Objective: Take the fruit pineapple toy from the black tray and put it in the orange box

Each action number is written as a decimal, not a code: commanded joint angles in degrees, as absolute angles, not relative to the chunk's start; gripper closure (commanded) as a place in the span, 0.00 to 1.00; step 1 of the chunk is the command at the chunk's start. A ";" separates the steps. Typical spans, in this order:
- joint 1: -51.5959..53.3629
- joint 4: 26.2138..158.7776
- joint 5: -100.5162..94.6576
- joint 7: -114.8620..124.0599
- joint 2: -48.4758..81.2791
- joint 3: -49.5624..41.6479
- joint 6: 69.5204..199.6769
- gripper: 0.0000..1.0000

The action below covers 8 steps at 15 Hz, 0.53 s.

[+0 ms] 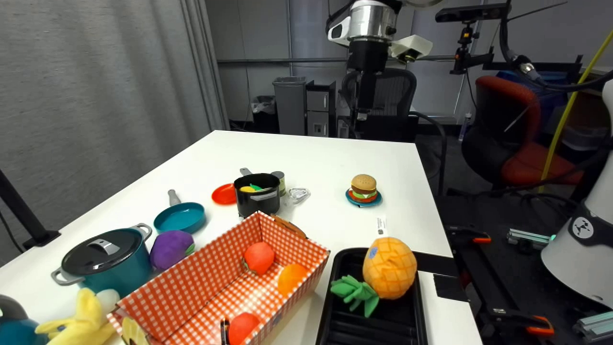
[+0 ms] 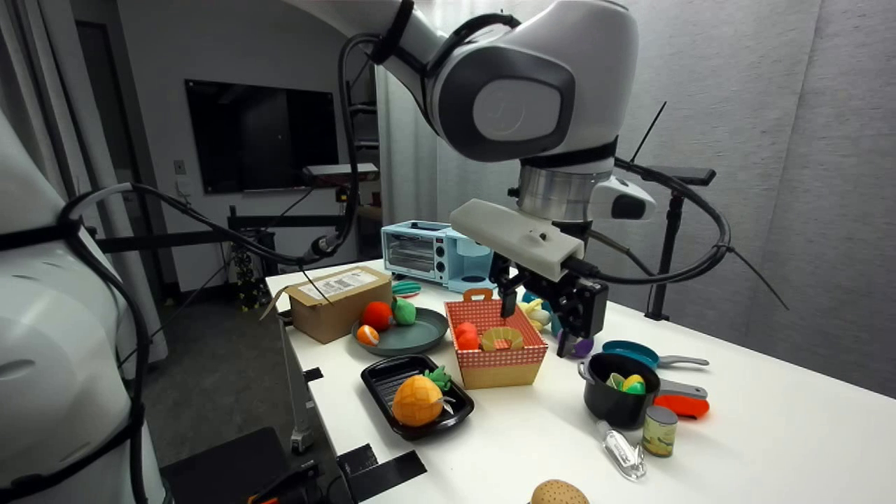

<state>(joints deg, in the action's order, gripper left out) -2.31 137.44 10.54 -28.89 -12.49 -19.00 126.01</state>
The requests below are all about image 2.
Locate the orange toy spatula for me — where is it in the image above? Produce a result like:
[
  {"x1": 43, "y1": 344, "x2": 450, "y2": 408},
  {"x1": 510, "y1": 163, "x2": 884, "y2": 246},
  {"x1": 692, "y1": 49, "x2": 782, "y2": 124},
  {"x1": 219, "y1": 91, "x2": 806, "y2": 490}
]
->
[{"x1": 653, "y1": 390, "x2": 712, "y2": 421}]

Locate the yellow green toy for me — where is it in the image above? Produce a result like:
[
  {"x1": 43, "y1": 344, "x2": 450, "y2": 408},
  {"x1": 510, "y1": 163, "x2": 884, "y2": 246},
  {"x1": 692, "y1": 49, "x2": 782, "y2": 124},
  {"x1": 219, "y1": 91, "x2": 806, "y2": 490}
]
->
[{"x1": 605, "y1": 369, "x2": 649, "y2": 397}]

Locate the brown cardboard box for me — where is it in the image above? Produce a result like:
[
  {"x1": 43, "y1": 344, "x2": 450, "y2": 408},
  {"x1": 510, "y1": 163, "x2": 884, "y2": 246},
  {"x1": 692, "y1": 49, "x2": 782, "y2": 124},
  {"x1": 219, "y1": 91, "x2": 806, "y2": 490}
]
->
[{"x1": 260, "y1": 263, "x2": 394, "y2": 344}]

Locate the green round toy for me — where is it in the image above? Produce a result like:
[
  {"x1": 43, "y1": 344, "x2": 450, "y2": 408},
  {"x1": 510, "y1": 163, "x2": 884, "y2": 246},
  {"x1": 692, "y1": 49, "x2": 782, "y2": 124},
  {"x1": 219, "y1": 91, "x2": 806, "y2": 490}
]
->
[{"x1": 388, "y1": 294, "x2": 419, "y2": 330}]

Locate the orange pineapple toy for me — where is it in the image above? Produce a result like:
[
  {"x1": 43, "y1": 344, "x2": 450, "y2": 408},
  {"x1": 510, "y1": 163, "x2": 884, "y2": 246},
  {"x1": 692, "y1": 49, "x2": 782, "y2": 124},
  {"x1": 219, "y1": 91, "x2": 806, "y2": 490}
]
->
[{"x1": 388, "y1": 364, "x2": 457, "y2": 431}]

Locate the black plastic tray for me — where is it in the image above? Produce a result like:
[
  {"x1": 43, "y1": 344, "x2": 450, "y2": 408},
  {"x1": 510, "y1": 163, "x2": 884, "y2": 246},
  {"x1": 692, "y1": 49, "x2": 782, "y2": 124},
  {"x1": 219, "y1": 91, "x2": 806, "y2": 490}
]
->
[{"x1": 359, "y1": 352, "x2": 475, "y2": 443}]

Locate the dark green plate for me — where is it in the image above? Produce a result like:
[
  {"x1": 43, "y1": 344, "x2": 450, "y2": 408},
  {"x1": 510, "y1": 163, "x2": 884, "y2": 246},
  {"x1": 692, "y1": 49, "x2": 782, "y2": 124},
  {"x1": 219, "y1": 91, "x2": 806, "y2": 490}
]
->
[{"x1": 351, "y1": 305, "x2": 450, "y2": 358}]

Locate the pale yellow toy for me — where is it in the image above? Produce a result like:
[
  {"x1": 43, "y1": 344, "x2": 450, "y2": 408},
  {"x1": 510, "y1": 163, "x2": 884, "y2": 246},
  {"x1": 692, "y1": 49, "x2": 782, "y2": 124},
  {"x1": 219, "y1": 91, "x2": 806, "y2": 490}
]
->
[{"x1": 517, "y1": 294, "x2": 555, "y2": 333}]

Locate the light blue toy oven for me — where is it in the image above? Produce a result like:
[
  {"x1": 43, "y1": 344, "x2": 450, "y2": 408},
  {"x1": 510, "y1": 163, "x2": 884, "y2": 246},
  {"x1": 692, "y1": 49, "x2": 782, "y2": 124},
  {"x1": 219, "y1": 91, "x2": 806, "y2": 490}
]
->
[{"x1": 377, "y1": 219, "x2": 498, "y2": 294}]

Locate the red fruit toy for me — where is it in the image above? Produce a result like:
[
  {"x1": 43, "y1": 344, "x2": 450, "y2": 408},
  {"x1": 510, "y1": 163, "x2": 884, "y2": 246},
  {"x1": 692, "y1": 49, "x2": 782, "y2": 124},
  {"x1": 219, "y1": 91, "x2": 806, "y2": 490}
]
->
[{"x1": 453, "y1": 320, "x2": 482, "y2": 352}]

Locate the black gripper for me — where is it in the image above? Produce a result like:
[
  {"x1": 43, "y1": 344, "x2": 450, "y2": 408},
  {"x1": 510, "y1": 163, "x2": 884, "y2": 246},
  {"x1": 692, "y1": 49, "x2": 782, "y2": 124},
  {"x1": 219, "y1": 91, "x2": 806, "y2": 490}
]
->
[{"x1": 488, "y1": 250, "x2": 610, "y2": 341}]

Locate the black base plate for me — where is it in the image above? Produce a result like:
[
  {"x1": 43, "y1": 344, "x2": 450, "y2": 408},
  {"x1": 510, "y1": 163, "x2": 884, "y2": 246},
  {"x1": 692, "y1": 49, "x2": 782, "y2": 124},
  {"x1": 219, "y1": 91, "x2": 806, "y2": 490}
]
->
[{"x1": 156, "y1": 425, "x2": 325, "y2": 504}]

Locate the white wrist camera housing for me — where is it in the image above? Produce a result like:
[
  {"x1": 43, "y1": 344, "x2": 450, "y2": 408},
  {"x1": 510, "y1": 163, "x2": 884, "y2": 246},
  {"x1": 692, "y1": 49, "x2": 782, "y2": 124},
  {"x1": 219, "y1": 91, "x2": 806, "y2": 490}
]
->
[{"x1": 447, "y1": 196, "x2": 587, "y2": 282}]

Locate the small teal toy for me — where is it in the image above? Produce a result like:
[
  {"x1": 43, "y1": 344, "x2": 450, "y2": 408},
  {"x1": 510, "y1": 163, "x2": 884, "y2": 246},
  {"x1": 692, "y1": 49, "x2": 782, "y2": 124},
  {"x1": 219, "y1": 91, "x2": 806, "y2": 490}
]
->
[{"x1": 388, "y1": 278, "x2": 426, "y2": 302}]

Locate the orange checkered box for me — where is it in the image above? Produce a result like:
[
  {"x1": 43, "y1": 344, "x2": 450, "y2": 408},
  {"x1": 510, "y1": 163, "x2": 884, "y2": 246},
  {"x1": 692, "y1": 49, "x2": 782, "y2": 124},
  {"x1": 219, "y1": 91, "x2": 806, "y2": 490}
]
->
[{"x1": 444, "y1": 288, "x2": 552, "y2": 390}]

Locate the blue toy pan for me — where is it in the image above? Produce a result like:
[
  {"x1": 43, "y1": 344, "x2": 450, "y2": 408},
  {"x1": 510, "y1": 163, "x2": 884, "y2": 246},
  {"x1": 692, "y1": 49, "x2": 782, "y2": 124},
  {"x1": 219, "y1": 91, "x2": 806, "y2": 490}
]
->
[{"x1": 598, "y1": 340, "x2": 712, "y2": 372}]

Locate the small tin can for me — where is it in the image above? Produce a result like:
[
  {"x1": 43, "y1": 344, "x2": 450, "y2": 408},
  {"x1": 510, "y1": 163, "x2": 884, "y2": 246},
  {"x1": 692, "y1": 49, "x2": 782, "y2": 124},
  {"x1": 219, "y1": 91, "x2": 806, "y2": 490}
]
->
[{"x1": 640, "y1": 403, "x2": 680, "y2": 459}]

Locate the black wall monitor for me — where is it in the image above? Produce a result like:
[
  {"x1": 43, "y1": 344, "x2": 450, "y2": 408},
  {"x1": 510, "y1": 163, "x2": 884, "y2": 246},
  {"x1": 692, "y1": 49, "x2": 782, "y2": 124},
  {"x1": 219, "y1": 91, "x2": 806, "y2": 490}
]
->
[{"x1": 183, "y1": 79, "x2": 345, "y2": 196}]

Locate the purple toy cup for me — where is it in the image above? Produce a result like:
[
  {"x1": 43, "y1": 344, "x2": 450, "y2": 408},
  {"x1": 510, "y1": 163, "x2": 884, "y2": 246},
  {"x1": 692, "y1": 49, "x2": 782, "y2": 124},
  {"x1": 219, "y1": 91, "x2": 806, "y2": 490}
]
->
[{"x1": 558, "y1": 333, "x2": 596, "y2": 362}]

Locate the clear plastic bottle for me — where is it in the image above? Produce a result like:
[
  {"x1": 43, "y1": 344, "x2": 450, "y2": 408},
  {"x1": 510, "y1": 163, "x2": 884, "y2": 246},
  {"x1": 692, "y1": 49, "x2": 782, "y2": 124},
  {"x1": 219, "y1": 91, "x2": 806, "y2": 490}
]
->
[{"x1": 601, "y1": 429, "x2": 649, "y2": 481}]

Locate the short black tape strip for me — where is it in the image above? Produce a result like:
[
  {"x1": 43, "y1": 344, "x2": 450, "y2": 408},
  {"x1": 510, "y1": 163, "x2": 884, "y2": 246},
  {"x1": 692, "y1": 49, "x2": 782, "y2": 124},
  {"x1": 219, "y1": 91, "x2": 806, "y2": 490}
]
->
[{"x1": 337, "y1": 443, "x2": 381, "y2": 477}]

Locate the tan ring bread toy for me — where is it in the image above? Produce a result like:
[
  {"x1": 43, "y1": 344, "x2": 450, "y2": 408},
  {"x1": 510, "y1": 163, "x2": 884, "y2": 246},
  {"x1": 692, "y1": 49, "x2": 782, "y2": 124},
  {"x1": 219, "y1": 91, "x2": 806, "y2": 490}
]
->
[{"x1": 479, "y1": 326, "x2": 527, "y2": 355}]

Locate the white box device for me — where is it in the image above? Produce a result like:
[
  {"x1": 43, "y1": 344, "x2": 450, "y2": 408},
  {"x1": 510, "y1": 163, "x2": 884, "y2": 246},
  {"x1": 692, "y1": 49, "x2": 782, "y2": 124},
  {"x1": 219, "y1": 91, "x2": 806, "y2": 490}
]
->
[{"x1": 303, "y1": 163, "x2": 381, "y2": 186}]

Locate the grey utensil handle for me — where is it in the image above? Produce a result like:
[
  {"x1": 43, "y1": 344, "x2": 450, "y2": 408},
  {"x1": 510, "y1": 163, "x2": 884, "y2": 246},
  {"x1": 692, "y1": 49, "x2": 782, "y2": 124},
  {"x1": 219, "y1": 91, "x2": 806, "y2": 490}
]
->
[{"x1": 654, "y1": 376, "x2": 712, "y2": 400}]

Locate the black power strip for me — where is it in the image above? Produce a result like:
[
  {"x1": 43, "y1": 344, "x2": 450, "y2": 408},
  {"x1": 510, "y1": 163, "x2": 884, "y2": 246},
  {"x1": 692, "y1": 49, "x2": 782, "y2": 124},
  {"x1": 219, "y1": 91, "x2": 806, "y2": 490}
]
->
[{"x1": 227, "y1": 236, "x2": 274, "y2": 313}]

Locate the black zip tie tail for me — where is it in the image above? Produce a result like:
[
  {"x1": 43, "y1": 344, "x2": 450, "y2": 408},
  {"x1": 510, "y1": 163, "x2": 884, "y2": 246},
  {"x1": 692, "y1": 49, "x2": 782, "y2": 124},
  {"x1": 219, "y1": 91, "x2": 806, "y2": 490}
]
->
[
  {"x1": 626, "y1": 98, "x2": 671, "y2": 169},
  {"x1": 724, "y1": 243, "x2": 792, "y2": 312}
]

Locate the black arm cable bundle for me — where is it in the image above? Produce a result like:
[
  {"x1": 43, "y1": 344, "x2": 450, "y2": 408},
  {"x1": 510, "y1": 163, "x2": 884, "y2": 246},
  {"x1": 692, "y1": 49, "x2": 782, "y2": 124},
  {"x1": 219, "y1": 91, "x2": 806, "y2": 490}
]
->
[{"x1": 51, "y1": 32, "x2": 404, "y2": 504}]

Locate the black camera stand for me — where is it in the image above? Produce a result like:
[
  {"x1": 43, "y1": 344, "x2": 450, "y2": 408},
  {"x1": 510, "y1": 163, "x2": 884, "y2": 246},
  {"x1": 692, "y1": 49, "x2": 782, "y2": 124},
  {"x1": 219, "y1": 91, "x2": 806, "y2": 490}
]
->
[{"x1": 640, "y1": 166, "x2": 719, "y2": 322}]

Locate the red tomato toy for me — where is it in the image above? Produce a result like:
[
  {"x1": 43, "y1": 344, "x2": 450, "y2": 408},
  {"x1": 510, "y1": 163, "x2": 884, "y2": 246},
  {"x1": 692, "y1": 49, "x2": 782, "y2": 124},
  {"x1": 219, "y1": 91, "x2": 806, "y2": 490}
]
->
[{"x1": 360, "y1": 299, "x2": 397, "y2": 333}]

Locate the black toy pot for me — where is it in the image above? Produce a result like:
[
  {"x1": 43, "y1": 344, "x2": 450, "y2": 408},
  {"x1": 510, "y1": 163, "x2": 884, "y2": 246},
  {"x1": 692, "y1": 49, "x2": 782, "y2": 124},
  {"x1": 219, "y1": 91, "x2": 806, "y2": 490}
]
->
[{"x1": 583, "y1": 350, "x2": 664, "y2": 431}]

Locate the black camera cable loop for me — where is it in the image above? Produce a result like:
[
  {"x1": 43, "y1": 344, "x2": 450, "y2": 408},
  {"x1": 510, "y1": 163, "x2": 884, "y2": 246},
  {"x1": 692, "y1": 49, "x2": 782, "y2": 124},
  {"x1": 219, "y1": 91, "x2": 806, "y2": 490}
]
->
[{"x1": 569, "y1": 158, "x2": 733, "y2": 288}]

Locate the tan round bread toy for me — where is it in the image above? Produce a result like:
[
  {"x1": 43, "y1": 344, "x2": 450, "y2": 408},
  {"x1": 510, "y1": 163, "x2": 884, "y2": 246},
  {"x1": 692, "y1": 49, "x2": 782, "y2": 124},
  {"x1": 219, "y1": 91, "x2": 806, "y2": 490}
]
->
[{"x1": 528, "y1": 480, "x2": 594, "y2": 504}]

